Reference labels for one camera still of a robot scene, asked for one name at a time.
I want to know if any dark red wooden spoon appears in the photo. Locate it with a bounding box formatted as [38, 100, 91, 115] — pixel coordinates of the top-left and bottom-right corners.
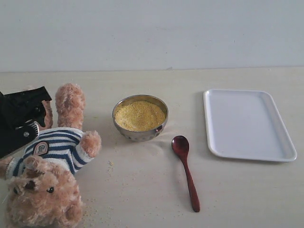
[171, 135, 200, 213]

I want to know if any white rectangular plastic tray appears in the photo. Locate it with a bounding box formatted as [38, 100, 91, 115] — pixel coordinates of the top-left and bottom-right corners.
[203, 89, 297, 162]

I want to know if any steel bowl of yellow millet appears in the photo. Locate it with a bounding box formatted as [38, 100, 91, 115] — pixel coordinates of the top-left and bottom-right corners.
[112, 95, 169, 142]

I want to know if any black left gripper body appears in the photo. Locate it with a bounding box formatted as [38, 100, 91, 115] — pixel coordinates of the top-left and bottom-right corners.
[0, 94, 39, 158]

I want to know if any tan teddy bear striped sweater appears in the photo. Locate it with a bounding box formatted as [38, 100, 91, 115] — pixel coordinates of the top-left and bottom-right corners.
[0, 84, 101, 228]

